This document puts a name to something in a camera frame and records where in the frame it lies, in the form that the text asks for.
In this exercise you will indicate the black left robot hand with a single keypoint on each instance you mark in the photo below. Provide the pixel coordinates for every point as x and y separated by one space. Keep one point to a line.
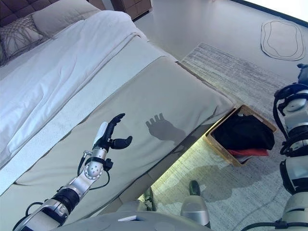
103 134

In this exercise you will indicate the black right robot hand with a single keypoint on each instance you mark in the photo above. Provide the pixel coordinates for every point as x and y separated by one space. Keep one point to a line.
303 73

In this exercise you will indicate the black garment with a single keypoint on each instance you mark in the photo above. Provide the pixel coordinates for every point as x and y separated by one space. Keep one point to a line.
245 132

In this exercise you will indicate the orange shirt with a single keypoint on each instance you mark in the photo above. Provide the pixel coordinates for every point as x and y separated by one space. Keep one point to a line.
250 152

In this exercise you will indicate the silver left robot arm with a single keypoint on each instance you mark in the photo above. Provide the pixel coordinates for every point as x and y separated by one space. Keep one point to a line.
81 180

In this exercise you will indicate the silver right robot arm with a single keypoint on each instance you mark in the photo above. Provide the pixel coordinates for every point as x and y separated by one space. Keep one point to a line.
296 120

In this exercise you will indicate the large bed with bedding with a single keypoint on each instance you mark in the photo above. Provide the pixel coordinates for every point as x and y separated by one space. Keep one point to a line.
173 96

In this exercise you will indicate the woven wooden basket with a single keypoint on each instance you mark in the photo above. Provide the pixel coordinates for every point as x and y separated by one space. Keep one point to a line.
216 144

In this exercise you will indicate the small beige outlined mat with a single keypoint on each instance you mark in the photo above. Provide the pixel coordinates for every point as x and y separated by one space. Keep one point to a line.
281 41

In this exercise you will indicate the grey striped rug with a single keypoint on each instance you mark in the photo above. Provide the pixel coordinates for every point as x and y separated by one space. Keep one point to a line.
228 72

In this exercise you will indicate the silver left robot leg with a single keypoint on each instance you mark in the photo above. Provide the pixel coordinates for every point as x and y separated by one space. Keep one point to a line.
148 198

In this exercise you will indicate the silver robot leg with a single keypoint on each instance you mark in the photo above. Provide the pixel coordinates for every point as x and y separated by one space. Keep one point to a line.
195 209
148 198

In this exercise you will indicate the white duvet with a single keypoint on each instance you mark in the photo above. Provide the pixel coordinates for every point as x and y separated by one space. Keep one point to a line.
60 67

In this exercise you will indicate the grey robot torso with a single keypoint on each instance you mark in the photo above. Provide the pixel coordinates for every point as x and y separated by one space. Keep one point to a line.
120 221

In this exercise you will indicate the silver right robot leg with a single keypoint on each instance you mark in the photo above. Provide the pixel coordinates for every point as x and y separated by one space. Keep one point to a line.
195 209

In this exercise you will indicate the beige pillow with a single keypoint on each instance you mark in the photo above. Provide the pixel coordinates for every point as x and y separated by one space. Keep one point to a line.
65 16

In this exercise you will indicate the grey patterned cushion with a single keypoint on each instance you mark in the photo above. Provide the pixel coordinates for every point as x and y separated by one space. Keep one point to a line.
16 38

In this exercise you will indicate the brown wooden nightstand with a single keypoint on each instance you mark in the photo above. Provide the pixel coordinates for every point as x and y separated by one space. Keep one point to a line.
134 7

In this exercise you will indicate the brown tufted headboard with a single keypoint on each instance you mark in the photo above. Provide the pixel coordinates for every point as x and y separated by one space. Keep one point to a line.
29 7

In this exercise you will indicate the beige bed frame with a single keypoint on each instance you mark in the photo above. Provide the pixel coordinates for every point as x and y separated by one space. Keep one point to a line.
149 178

